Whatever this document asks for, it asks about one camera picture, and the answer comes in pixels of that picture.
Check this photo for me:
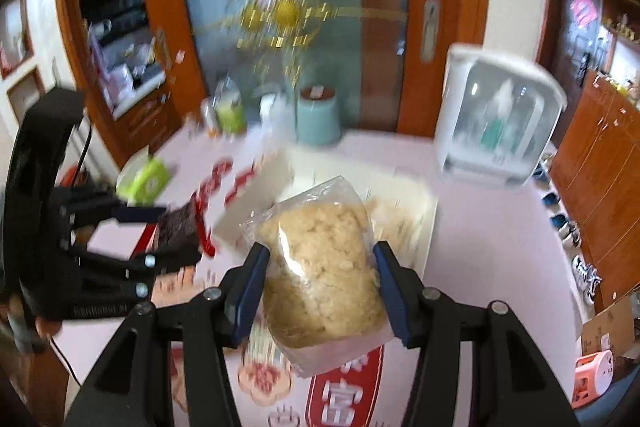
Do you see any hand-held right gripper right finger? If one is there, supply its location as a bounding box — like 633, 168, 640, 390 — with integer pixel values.
372, 241, 581, 427

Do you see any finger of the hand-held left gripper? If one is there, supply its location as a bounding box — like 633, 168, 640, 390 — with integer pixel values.
70, 244, 201, 304
59, 188, 168, 229

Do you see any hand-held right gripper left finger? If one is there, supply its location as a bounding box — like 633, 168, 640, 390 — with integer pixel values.
62, 242, 272, 427

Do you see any red dark snack packet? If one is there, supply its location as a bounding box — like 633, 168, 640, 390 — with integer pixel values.
150, 199, 218, 258

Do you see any clear puffed rice cake packet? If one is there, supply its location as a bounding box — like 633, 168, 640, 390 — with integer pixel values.
239, 176, 396, 378
365, 194, 426, 248

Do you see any white plastic tray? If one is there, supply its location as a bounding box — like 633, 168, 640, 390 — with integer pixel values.
212, 147, 441, 278

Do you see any green tissue box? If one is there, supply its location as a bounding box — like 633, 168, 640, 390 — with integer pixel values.
116, 154, 173, 208

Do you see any silver orange metal can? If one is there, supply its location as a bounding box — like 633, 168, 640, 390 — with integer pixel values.
200, 99, 221, 138

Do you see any glass bottle with green label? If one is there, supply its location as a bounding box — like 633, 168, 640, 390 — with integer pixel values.
214, 77, 248, 135

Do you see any kitchen counter with bags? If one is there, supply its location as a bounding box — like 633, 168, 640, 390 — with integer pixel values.
75, 0, 168, 118

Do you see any translucent plastic bottle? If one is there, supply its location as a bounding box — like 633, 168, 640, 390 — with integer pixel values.
257, 91, 296, 132

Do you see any teal canister with brown lid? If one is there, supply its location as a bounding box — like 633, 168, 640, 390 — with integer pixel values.
296, 86, 343, 146

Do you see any black white sneaker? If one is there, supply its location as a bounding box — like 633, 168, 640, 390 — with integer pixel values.
570, 254, 606, 305

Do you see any white countertop sterilizer appliance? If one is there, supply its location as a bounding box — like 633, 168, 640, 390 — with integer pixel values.
434, 43, 568, 190

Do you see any pink plastic stool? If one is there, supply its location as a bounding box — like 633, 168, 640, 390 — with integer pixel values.
572, 349, 615, 410

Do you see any cardboard box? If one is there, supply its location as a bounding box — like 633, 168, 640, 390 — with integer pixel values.
580, 294, 640, 358

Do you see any wooden sideboard cabinet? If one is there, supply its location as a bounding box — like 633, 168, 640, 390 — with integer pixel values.
547, 69, 640, 313

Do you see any dark door with pink paper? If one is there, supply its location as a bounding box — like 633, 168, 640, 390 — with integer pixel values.
537, 0, 603, 118

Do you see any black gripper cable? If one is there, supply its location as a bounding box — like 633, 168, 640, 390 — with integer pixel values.
74, 122, 96, 188

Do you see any wooden picture frame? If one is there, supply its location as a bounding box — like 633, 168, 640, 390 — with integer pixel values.
0, 0, 33, 80
7, 67, 48, 122

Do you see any silver door handle plate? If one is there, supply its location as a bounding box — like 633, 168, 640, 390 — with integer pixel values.
420, 0, 441, 62

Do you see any wooden wall shelf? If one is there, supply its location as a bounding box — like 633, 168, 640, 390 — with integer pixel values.
600, 0, 640, 108

